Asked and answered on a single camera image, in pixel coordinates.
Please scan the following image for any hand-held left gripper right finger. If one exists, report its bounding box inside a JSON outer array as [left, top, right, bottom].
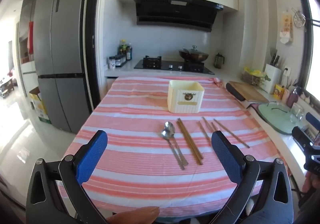
[[211, 130, 294, 224]]

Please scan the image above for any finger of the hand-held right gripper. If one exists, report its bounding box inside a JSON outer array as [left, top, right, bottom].
[[305, 112, 320, 130], [292, 126, 317, 150]]

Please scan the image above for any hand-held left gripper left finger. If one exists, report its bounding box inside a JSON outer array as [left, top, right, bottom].
[[26, 129, 108, 224]]

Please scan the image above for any bundle of wooden chopsticks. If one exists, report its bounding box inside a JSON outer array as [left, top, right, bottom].
[[197, 121, 212, 146]]

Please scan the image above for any pair of wooden chopsticks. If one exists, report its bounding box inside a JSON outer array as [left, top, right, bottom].
[[178, 118, 204, 163]]

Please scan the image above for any dark brown chopstick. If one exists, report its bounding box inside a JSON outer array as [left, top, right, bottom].
[[177, 119, 201, 166]]

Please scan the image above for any large steel spoon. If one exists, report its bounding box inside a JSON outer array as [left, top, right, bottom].
[[164, 121, 189, 166]]

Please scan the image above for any small steel spoon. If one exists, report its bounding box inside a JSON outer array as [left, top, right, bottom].
[[161, 129, 185, 170]]

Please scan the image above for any cream ribbed utensil holder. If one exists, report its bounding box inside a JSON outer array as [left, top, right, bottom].
[[167, 80, 205, 114]]

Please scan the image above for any person's right hand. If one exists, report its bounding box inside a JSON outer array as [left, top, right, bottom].
[[301, 173, 320, 194]]

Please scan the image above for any clear glass cup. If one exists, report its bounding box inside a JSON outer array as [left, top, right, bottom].
[[290, 103, 306, 125]]

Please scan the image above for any purple soap dispenser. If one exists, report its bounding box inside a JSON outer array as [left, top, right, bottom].
[[286, 86, 302, 108]]

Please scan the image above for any yellow food packet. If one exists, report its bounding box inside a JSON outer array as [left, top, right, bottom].
[[274, 84, 285, 100]]

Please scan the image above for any pink striped tablecloth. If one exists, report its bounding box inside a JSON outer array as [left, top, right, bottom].
[[56, 75, 292, 220]]

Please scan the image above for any white knife block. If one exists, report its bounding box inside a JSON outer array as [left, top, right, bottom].
[[264, 64, 289, 94]]

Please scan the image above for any black oblong case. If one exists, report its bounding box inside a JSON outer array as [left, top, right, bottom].
[[226, 82, 247, 102]]

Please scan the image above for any wooden cutting board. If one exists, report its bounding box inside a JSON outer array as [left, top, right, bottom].
[[229, 81, 269, 104]]

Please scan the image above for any window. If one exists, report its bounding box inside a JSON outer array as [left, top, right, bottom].
[[302, 0, 320, 105]]

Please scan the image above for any yellow printed carton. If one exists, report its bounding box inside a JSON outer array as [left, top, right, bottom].
[[29, 86, 52, 125]]

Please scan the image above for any yellow plastic bag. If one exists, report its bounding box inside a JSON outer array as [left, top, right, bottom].
[[244, 66, 268, 77]]

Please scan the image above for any glass french press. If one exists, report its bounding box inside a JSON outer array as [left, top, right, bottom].
[[214, 53, 225, 69]]

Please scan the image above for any hanging metal trivet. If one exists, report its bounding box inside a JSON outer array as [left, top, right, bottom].
[[291, 8, 306, 30]]

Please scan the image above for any dark wok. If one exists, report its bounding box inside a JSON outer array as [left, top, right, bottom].
[[178, 47, 209, 62]]

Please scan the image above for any black gas cooktop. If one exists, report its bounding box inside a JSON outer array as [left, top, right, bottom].
[[134, 56, 215, 75]]

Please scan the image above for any dark wooden table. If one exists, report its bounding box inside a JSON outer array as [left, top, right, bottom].
[[0, 76, 14, 99]]

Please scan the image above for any glass wok lid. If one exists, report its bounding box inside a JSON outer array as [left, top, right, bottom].
[[184, 45, 204, 55]]

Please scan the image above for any grey refrigerator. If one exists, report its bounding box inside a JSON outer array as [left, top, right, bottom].
[[34, 0, 92, 134]]

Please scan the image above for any red hanging cloth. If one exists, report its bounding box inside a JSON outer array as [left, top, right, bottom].
[[27, 21, 34, 54]]

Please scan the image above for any black range hood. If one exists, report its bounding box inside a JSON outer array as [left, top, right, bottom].
[[133, 0, 224, 32]]

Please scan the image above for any grey tall cabinet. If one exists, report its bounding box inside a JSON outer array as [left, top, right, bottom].
[[19, 0, 39, 74]]

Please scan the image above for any wire basket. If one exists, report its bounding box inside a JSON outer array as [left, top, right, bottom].
[[242, 70, 272, 87]]

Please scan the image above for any hanging wall calendar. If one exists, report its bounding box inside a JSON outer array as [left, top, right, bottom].
[[279, 11, 294, 44]]

